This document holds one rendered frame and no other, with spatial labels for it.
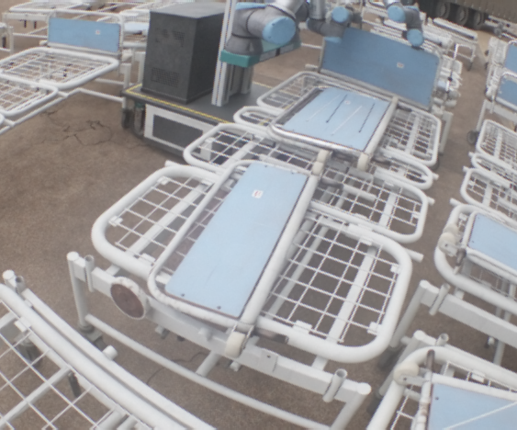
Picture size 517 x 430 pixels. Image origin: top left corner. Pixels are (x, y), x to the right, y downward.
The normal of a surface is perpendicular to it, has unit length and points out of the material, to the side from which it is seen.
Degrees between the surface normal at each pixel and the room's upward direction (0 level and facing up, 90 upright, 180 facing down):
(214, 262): 2
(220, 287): 2
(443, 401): 5
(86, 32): 90
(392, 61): 91
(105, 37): 90
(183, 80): 90
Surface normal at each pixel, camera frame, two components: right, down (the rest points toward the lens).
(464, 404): 0.17, -0.86
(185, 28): -0.47, 0.43
